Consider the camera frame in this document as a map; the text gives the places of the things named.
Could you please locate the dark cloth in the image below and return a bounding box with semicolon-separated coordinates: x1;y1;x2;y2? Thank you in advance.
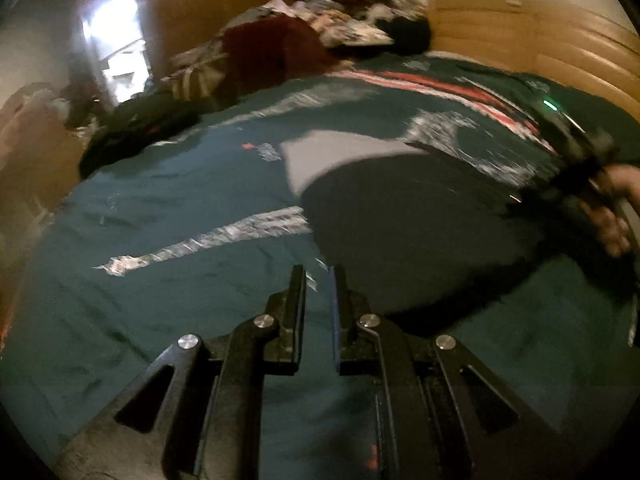
79;94;218;178

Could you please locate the green printed blanket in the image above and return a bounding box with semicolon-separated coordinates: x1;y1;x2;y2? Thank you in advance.
0;55;640;480

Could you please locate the wooden headboard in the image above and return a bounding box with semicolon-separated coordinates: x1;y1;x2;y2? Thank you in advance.
427;0;640;126

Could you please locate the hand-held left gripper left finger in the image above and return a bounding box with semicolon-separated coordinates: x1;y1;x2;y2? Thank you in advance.
52;265;307;480

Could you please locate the pile of mixed clothes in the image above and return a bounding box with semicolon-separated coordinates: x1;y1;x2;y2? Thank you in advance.
162;0;433;103

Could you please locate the maroon garment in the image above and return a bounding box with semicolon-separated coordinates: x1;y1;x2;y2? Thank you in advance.
220;14;353;93

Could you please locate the wooden wardrobe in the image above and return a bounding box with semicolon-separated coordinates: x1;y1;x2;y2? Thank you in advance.
132;0;363;98

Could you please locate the bright doorway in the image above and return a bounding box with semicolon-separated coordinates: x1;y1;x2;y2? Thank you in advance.
82;0;153;106

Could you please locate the black and grey jacket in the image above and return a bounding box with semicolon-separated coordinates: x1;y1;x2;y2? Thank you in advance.
280;130;616;316

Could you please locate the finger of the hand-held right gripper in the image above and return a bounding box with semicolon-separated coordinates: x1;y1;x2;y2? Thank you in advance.
507;174;568;211

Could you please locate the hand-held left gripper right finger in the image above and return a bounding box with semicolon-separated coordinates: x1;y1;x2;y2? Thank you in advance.
332;265;587;480

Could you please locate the person's right hand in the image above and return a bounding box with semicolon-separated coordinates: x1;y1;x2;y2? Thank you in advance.
586;164;640;259

